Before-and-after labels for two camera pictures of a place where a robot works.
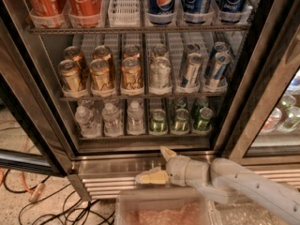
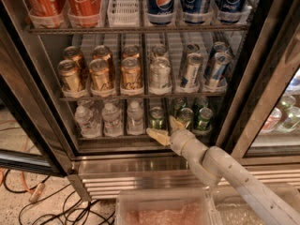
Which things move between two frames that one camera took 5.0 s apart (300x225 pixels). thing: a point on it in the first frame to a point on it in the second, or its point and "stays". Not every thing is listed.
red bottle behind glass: (274, 120) stays
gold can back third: (131, 51) stays
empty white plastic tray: (124, 10) stays
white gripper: (178, 170) to (180, 140)
